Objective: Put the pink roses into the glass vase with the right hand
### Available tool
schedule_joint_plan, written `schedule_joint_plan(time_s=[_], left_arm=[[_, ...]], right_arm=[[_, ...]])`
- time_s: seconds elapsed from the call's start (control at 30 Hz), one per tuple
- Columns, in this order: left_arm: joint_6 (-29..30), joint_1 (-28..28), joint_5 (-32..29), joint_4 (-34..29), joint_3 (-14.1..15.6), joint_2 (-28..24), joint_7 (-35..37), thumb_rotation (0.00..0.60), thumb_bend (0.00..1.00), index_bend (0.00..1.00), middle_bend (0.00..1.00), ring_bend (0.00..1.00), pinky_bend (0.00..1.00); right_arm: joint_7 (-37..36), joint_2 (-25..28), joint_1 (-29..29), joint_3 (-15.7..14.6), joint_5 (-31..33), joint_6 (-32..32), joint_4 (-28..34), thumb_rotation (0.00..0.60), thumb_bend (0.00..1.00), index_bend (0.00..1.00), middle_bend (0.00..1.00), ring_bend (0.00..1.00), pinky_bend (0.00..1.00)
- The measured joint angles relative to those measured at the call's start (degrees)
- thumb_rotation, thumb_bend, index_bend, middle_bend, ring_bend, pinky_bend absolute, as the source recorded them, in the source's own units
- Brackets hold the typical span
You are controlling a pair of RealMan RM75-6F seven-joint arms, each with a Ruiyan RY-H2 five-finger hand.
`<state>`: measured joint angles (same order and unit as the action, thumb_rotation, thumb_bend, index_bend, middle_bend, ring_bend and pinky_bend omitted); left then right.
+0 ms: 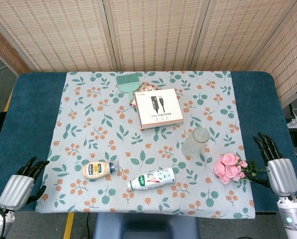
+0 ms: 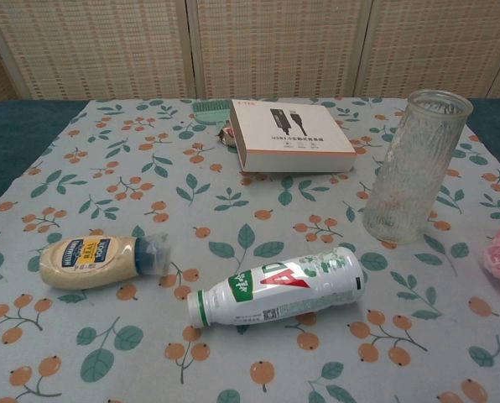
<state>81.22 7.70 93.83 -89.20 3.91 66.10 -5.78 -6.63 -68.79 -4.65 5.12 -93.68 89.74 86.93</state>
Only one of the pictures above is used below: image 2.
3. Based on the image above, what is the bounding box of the textured clear glass vase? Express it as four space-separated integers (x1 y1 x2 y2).
361 88 474 246

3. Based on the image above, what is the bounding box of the floral print tablecloth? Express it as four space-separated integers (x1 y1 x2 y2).
0 97 500 403

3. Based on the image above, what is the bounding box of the small snack wrapper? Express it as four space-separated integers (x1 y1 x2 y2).
218 123 236 148

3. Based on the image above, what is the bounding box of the white AD calcium milk bottle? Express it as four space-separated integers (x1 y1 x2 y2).
185 246 366 329

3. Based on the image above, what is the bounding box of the woven folding screen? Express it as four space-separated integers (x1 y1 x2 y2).
0 0 500 105

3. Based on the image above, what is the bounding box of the white USB cable box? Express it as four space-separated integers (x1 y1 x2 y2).
227 98 358 173

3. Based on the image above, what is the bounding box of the green plastic brush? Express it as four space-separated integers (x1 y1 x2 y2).
190 99 229 131

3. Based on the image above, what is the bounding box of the mayonnaise squeeze bottle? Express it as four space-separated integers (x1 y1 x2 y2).
39 232 171 290

